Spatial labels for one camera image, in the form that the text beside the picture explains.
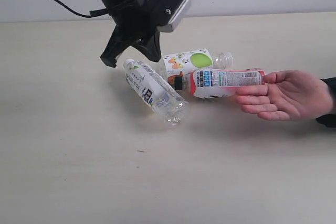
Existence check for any person's open bare hand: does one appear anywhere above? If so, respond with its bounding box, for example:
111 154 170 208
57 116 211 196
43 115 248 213
235 70 321 121

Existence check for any clear white label water bottle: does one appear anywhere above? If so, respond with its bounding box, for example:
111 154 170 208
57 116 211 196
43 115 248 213
123 58 188 126

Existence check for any pink red label bottle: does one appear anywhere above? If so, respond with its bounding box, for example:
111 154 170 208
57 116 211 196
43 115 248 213
174 68 266 100

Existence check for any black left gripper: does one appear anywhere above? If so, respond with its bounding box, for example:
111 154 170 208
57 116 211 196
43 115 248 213
100 0 162 68

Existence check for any bottle with green apple label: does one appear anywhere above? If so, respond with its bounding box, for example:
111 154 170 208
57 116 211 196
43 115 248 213
154 49 233 86

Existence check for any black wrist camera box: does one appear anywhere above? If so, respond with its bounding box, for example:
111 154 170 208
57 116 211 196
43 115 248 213
151 0 191 33

